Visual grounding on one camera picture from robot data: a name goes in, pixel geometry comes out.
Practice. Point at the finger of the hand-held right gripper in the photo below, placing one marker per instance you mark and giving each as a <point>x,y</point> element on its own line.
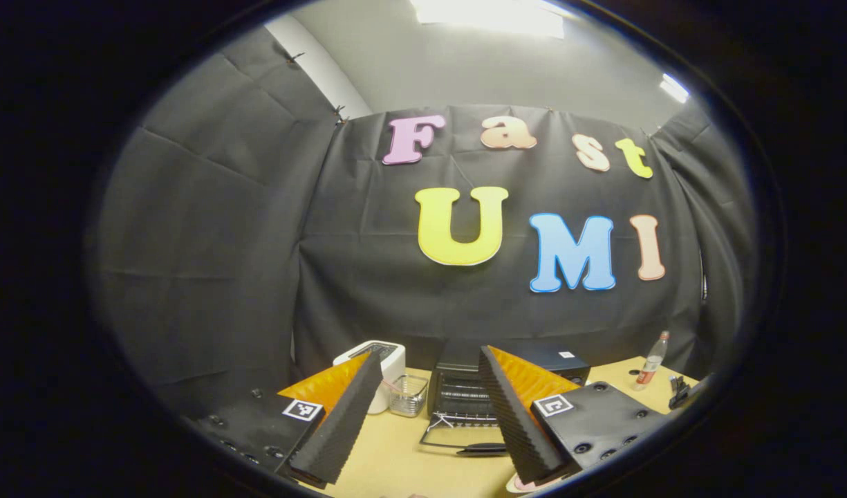
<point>679,394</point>

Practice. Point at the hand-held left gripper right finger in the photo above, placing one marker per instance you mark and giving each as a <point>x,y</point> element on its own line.
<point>513,422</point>

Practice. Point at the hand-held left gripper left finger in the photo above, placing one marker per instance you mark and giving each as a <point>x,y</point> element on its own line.
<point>340,429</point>

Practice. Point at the beige food tray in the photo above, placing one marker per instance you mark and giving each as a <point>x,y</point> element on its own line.
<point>516,485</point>

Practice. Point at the black electric oven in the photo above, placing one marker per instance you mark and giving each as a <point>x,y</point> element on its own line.
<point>454,356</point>

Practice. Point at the clear plastic bottle red label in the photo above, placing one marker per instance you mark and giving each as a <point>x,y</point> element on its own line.
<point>650,366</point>

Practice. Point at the clear glass container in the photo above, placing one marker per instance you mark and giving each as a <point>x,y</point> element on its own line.
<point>408,395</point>

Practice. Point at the white toaster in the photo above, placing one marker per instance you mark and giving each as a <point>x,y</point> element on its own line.
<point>394,360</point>

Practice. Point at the black backdrop cloth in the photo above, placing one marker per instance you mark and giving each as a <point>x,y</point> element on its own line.
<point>368,263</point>

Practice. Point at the small ceiling light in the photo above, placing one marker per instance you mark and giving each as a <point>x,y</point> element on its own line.
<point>674,88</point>

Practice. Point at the large ceiling light panel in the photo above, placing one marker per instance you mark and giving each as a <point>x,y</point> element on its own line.
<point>489,15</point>

